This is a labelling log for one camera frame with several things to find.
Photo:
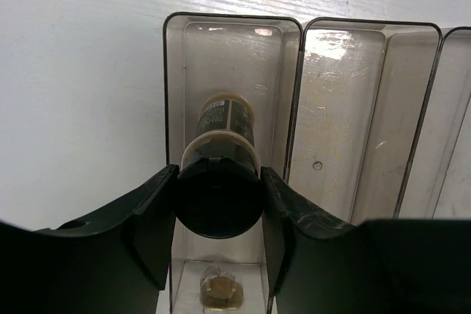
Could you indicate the black-cap labelled spice bottle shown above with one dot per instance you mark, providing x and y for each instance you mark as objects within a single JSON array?
[{"x": 218, "y": 187}]

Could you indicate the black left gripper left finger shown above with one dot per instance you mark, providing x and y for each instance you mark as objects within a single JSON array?
[{"x": 112, "y": 260}]

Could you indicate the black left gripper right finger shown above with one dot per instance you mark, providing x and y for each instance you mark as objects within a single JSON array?
[{"x": 318, "y": 263}]

